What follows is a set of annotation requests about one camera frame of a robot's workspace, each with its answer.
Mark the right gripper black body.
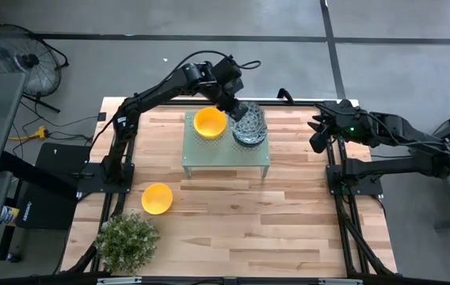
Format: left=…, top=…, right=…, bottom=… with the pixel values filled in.
left=310, top=98, right=364, bottom=155

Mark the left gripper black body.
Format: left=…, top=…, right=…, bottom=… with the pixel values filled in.
left=208, top=78, right=250, bottom=123

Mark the yellow plastic mini bowl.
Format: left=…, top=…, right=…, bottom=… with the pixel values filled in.
left=193, top=106, right=228, bottom=140
left=141, top=182, right=174, bottom=216

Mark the green perforated metal shelf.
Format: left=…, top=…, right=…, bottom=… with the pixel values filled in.
left=181, top=110, right=272, bottom=180

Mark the green artificial potted plant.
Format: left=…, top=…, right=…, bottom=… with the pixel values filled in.
left=93, top=212, right=162, bottom=276

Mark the yellow power plug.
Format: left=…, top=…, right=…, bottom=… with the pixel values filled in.
left=9, top=125, right=48, bottom=143

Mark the black power station box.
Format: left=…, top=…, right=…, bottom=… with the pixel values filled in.
left=15, top=142, right=91, bottom=230

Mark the black floor fan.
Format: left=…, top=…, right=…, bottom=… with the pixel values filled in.
left=0, top=23, right=70, bottom=114

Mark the black diagonal bar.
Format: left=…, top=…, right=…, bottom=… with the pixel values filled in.
left=0, top=150, right=79, bottom=201

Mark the small yellow labelled can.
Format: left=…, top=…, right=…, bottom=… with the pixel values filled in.
left=0, top=205, right=20, bottom=227

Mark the black aluminium table frame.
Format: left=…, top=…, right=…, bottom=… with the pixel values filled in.
left=66, top=97, right=399, bottom=285

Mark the black frame clamp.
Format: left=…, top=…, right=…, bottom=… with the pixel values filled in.
left=276, top=87, right=296, bottom=105

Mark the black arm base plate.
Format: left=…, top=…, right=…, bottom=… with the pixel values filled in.
left=326, top=164, right=391, bottom=196
left=76, top=161, right=135, bottom=196

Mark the silver metal bracket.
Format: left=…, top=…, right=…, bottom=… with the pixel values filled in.
left=318, top=278, right=364, bottom=285
left=97, top=276, right=143, bottom=285

